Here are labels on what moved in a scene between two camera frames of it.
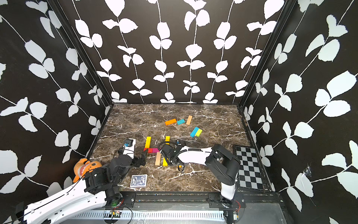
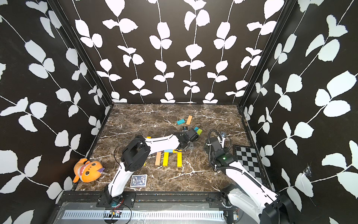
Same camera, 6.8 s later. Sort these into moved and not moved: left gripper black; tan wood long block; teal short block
Moved: left gripper black
Not moved: tan wood long block; teal short block
